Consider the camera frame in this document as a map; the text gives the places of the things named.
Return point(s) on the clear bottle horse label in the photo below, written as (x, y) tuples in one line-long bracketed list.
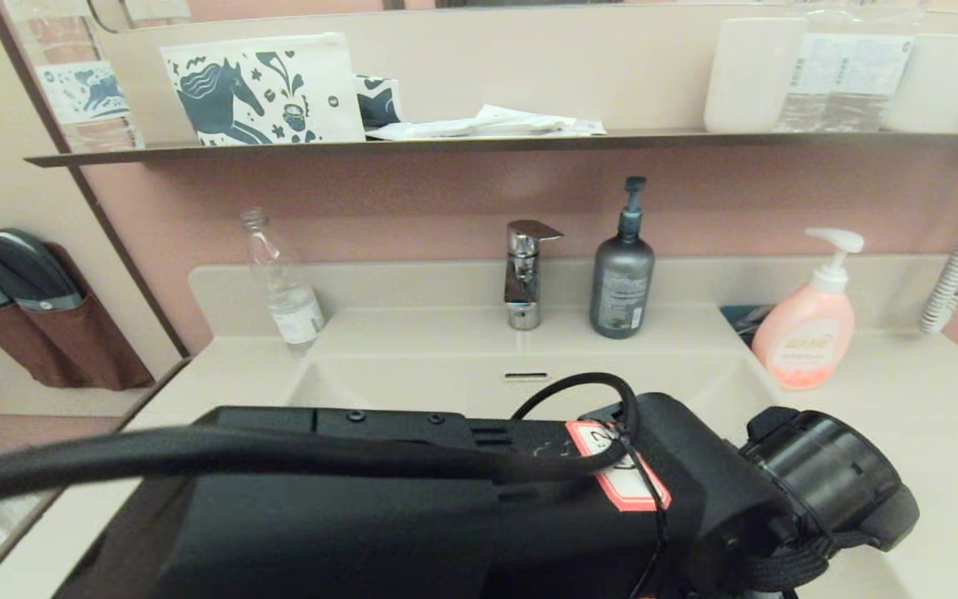
[(78, 91)]

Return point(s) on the dark grey pump bottle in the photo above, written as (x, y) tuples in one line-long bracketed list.
[(621, 283)]

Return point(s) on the brown slipper holder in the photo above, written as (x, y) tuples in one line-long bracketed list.
[(13, 349), (96, 341)]

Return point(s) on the chrome faucet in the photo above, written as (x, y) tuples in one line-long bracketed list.
[(521, 283)]

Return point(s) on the beige sink basin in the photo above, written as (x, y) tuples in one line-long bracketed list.
[(446, 383)]

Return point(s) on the clear labelled water bottle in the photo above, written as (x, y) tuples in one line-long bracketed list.
[(849, 75)]

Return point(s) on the clear empty plastic bottle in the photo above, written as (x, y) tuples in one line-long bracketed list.
[(294, 312)]

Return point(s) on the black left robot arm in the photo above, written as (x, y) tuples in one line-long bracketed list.
[(362, 541)]

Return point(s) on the dark metal wall shelf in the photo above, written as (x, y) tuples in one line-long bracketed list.
[(362, 148)]

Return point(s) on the white paper packets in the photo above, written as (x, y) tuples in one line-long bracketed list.
[(491, 125)]

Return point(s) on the white horse print pouch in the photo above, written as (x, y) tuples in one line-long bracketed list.
[(261, 91)]

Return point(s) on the pink soap pump bottle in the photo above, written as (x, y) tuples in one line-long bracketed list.
[(806, 333)]

